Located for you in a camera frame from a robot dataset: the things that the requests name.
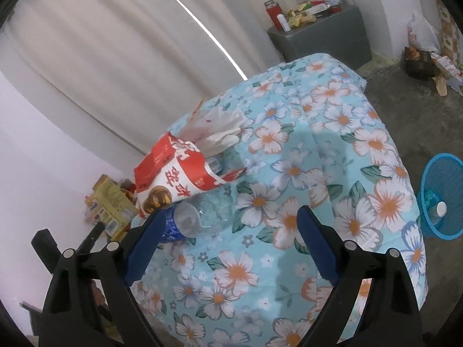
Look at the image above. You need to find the blue mesh wastebasket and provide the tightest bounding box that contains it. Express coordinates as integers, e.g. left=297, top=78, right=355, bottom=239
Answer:
left=416, top=154, right=463, bottom=241

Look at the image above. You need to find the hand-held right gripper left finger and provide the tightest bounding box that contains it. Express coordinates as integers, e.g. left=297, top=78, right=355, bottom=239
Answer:
left=41, top=208, right=170, bottom=347

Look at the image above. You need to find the red thermos bottle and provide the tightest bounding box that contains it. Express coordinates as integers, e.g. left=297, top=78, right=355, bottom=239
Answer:
left=264, top=1, right=283, bottom=32

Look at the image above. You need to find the yellow carton box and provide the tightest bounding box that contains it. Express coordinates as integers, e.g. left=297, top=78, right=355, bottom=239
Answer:
left=85, top=174, right=137, bottom=241

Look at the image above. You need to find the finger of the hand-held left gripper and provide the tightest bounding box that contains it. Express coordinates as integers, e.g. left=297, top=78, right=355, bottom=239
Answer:
left=77, top=222, right=106, bottom=255

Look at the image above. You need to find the printed yellow bag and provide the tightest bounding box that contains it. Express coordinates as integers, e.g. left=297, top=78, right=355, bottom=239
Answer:
left=435, top=0, right=463, bottom=96

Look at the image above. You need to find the red and white snack bag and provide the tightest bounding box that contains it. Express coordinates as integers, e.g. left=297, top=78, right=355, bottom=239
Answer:
left=134, top=132, right=248, bottom=218

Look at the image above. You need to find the clear plastic wrapper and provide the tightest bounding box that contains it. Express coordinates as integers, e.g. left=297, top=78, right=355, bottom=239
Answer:
left=181, top=106, right=245, bottom=152

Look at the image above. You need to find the white curtain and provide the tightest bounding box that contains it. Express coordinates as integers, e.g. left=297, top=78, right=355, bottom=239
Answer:
left=0, top=0, right=395, bottom=156

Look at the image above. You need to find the floral light blue blanket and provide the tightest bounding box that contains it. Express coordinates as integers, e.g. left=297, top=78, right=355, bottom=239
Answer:
left=128, top=53, right=429, bottom=347

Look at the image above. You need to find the white capped bottle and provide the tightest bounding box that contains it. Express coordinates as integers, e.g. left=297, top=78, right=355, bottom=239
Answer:
left=432, top=201, right=448, bottom=222

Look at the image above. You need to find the pile of snack packets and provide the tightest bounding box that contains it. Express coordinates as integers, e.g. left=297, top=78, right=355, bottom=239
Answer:
left=286, top=2, right=343, bottom=28

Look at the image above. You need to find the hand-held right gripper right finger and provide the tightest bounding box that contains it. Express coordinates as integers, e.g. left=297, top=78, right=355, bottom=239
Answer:
left=297, top=205, right=422, bottom=347

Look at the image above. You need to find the clear bottle with blue label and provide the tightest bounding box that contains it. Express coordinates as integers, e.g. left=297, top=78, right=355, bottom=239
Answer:
left=159, top=190, right=238, bottom=243

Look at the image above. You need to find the grey cabinet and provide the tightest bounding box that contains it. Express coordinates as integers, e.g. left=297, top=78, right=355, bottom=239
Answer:
left=267, top=4, right=373, bottom=71

